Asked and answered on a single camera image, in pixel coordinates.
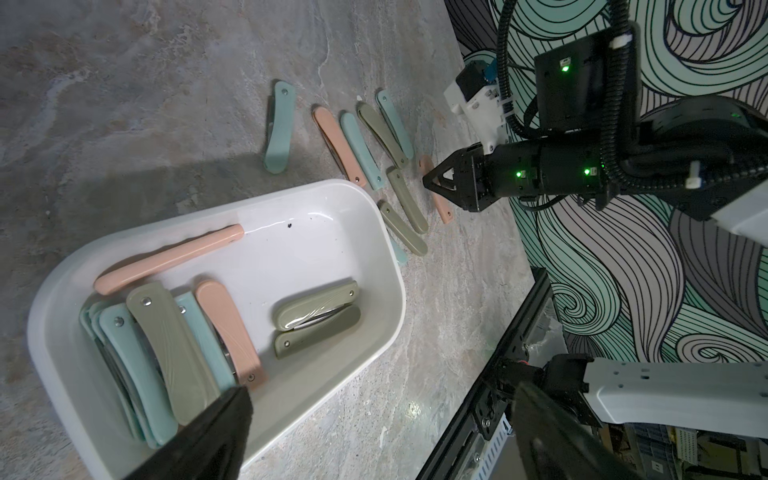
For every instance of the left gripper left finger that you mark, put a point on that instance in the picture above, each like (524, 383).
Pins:
(212, 446)

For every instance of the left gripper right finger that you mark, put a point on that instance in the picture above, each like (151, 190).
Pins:
(553, 446)

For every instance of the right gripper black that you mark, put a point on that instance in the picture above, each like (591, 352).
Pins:
(523, 169)

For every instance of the olive knife row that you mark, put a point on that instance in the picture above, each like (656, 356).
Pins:
(407, 201)
(401, 230)

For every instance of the white storage box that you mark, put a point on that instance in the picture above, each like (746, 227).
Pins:
(285, 297)

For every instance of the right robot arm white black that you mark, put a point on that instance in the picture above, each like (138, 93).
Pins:
(630, 139)

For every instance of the mint folding knife in box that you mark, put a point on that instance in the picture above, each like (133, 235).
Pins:
(208, 341)

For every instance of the dark olive folding knife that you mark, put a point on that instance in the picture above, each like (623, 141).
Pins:
(309, 320)

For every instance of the pink folding knife top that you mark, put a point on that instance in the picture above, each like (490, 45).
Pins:
(159, 262)

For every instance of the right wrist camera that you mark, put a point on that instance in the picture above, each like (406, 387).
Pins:
(473, 96)

